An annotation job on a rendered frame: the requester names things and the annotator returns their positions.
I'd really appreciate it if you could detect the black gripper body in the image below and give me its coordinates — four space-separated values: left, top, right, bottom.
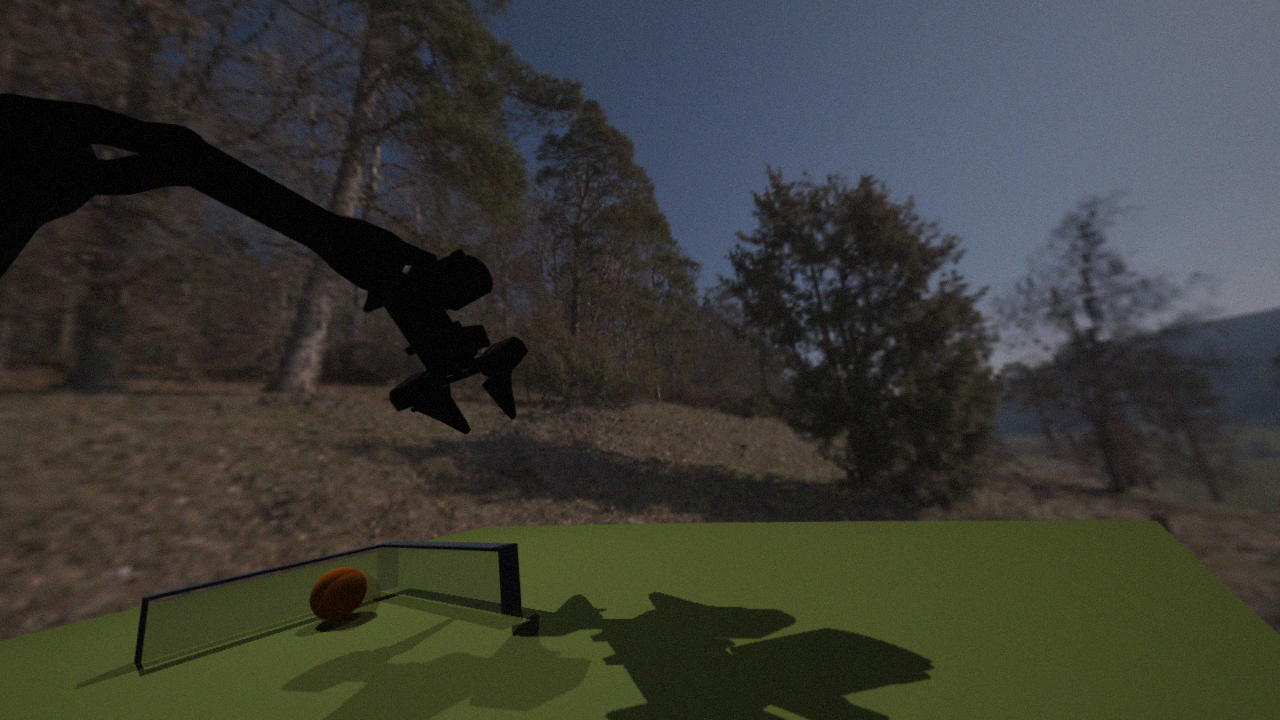
389 316 529 413

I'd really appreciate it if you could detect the clear low corner wall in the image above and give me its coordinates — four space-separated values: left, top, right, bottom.
141 547 502 664

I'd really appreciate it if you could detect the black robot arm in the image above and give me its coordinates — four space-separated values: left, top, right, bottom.
0 94 493 338

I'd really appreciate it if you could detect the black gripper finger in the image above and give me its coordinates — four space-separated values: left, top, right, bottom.
483 372 517 419
411 384 470 434

